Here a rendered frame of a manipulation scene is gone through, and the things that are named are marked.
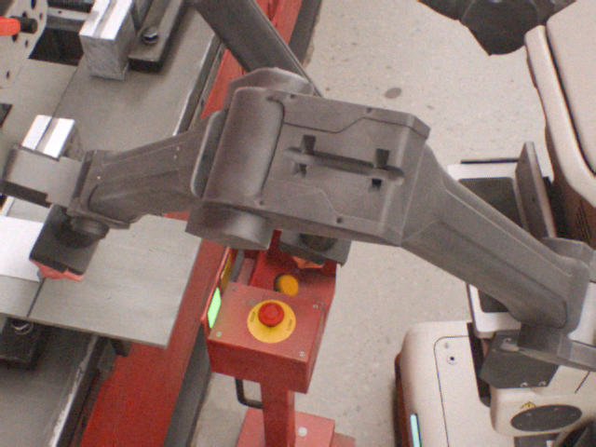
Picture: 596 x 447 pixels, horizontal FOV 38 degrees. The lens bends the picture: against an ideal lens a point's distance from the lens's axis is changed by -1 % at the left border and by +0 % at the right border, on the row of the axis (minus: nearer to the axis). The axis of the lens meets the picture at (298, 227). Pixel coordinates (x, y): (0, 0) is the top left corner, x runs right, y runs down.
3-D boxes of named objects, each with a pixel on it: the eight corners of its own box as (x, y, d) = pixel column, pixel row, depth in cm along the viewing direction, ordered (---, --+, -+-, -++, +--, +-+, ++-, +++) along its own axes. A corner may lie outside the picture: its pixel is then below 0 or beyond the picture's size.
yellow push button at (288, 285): (288, 304, 141) (295, 300, 139) (269, 293, 139) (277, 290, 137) (294, 285, 143) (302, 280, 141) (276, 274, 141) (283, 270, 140)
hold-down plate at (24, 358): (33, 372, 114) (28, 362, 112) (-4, 364, 115) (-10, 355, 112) (108, 196, 131) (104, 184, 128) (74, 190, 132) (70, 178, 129)
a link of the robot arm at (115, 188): (291, 254, 53) (336, 92, 55) (209, 225, 51) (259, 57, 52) (106, 248, 91) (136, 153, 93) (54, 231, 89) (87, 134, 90)
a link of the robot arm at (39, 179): (109, 238, 86) (134, 158, 88) (-6, 202, 83) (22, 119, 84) (91, 241, 98) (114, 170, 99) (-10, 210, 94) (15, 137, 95)
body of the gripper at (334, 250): (288, 210, 128) (300, 184, 122) (351, 234, 129) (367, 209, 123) (276, 246, 125) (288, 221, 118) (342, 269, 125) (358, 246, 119)
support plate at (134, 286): (167, 348, 104) (166, 345, 103) (-34, 308, 107) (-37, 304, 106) (207, 228, 114) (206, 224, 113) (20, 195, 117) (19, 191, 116)
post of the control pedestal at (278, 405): (290, 459, 185) (286, 347, 140) (265, 453, 186) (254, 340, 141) (295, 436, 188) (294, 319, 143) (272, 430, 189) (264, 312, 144)
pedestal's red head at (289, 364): (306, 395, 135) (308, 345, 121) (210, 372, 138) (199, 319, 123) (335, 290, 146) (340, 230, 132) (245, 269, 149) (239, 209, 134)
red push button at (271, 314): (280, 337, 129) (280, 326, 126) (255, 331, 129) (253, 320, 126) (288, 315, 131) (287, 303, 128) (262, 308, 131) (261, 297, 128)
